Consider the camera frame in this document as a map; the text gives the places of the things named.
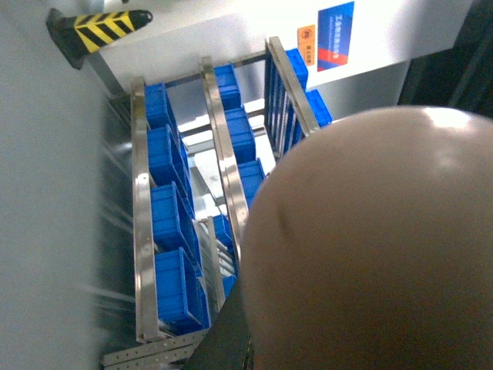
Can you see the beige plastic dustpan tray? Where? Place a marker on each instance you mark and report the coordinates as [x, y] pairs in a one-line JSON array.
[[369, 246]]

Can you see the yellow black striped bollard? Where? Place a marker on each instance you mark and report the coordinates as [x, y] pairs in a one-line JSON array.
[[83, 35]]

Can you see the blue wall sign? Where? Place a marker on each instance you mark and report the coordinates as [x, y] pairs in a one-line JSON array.
[[334, 28]]

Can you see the orange wall label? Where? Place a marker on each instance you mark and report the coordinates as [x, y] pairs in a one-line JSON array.
[[306, 37]]

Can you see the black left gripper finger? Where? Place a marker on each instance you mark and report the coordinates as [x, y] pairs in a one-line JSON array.
[[228, 343]]

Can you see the steel roller shelf rack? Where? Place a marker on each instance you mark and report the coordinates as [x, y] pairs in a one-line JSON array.
[[178, 284]]

